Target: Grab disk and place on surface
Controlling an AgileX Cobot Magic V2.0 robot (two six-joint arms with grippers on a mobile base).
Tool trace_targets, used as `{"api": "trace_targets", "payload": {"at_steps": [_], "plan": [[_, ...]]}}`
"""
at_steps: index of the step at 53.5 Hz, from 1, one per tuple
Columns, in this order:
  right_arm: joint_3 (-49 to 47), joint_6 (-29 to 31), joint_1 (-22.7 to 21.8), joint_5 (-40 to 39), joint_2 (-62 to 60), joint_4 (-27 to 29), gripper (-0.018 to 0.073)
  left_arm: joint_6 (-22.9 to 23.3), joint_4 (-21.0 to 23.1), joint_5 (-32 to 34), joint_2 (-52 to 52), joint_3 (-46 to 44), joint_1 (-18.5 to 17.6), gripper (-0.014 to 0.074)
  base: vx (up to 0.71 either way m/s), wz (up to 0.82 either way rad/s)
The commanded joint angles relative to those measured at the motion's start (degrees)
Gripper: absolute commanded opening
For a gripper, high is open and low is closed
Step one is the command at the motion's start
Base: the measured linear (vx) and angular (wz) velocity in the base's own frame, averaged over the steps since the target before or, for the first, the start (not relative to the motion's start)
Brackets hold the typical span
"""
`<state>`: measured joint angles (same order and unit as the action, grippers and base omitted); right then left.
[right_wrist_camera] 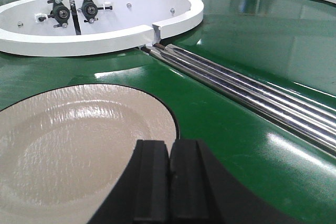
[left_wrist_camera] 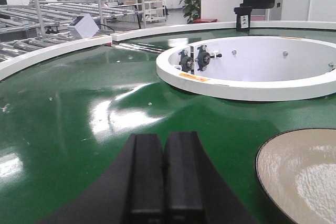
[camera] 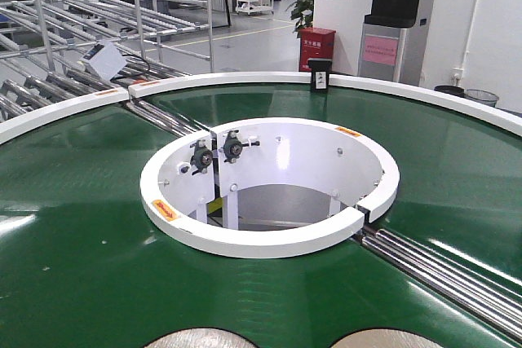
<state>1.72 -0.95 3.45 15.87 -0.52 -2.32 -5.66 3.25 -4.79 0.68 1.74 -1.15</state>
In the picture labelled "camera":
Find beige plate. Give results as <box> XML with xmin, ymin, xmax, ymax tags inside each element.
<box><xmin>145</xmin><ymin>328</ymin><xmax>256</xmax><ymax>348</ymax></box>
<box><xmin>332</xmin><ymin>328</ymin><xmax>441</xmax><ymax>348</ymax></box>

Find small black sensor box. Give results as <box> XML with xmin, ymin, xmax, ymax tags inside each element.
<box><xmin>307</xmin><ymin>58</ymin><xmax>332</xmax><ymax>92</ymax></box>

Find red fire equipment box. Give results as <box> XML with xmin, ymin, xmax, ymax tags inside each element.
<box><xmin>299</xmin><ymin>27</ymin><xmax>336</xmax><ymax>72</ymax></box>

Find white control box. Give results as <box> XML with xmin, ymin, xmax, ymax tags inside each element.
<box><xmin>80</xmin><ymin>40</ymin><xmax>126</xmax><ymax>81</ymax></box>

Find black and silver water dispenser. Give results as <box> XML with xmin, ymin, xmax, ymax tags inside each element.
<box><xmin>358</xmin><ymin>0</ymin><xmax>420</xmax><ymax>81</ymax></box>

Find metal roller rack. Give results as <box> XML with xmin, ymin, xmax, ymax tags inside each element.
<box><xmin>1</xmin><ymin>0</ymin><xmax>213</xmax><ymax>121</ymax></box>

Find white outer conveyor rim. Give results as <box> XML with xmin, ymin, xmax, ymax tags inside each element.
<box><xmin>1</xmin><ymin>72</ymin><xmax>521</xmax><ymax>143</ymax></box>

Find steel conveyor rollers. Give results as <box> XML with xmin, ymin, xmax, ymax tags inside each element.
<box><xmin>355</xmin><ymin>226</ymin><xmax>521</xmax><ymax>342</ymax></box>

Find white inner conveyor ring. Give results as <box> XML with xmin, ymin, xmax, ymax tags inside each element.
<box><xmin>139</xmin><ymin>117</ymin><xmax>401</xmax><ymax>260</ymax></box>

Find wire mesh waste bin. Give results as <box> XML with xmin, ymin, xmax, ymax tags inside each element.
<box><xmin>464</xmin><ymin>89</ymin><xmax>499</xmax><ymax>108</ymax></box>

